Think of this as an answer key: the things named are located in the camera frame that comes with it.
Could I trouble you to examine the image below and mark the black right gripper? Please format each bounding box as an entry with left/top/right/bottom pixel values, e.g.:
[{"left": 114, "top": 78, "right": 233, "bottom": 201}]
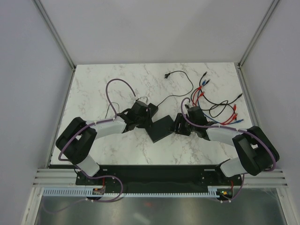
[{"left": 168, "top": 113, "right": 197, "bottom": 136}]

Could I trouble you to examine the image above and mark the black network switch box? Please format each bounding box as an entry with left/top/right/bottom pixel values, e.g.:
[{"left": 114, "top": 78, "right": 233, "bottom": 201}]
[{"left": 145, "top": 115, "right": 174, "bottom": 143}]

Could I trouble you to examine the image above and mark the red ethernet cable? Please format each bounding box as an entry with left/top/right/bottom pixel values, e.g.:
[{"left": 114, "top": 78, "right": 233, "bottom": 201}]
[
  {"left": 194, "top": 91, "right": 238, "bottom": 125},
  {"left": 191, "top": 85, "right": 239, "bottom": 125}
]

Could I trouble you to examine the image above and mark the black ethernet cable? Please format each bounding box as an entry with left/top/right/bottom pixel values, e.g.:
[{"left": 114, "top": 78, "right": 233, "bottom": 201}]
[
  {"left": 198, "top": 71, "right": 243, "bottom": 106},
  {"left": 191, "top": 79, "right": 239, "bottom": 119}
]

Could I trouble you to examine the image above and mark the thin black power cord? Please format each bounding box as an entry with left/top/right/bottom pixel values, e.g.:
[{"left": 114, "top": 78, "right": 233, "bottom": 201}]
[{"left": 105, "top": 71, "right": 194, "bottom": 119}]

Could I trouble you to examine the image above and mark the blue ethernet cable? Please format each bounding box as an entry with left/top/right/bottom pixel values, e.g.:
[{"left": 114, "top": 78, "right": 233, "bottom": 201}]
[{"left": 196, "top": 79, "right": 244, "bottom": 124}]

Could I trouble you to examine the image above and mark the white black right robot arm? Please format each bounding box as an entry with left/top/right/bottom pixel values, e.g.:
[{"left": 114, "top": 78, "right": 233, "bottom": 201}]
[{"left": 170, "top": 106, "right": 280, "bottom": 185}]

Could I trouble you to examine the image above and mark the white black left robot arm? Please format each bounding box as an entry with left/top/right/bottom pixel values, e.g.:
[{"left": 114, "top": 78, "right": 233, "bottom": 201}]
[{"left": 55, "top": 100, "right": 158, "bottom": 185}]

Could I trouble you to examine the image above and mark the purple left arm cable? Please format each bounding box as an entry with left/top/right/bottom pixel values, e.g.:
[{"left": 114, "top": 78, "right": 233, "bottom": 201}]
[{"left": 58, "top": 79, "right": 136, "bottom": 162}]

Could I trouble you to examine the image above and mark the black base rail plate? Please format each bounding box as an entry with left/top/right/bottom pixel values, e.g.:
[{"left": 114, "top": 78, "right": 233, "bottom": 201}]
[{"left": 75, "top": 165, "right": 241, "bottom": 194}]

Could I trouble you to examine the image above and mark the white slotted cable duct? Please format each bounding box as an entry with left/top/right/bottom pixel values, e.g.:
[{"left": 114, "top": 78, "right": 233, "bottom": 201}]
[{"left": 43, "top": 186, "right": 242, "bottom": 197}]

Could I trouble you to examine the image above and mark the aluminium frame rail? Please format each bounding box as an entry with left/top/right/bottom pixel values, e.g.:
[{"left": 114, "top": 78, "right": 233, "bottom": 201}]
[{"left": 33, "top": 165, "right": 287, "bottom": 188}]

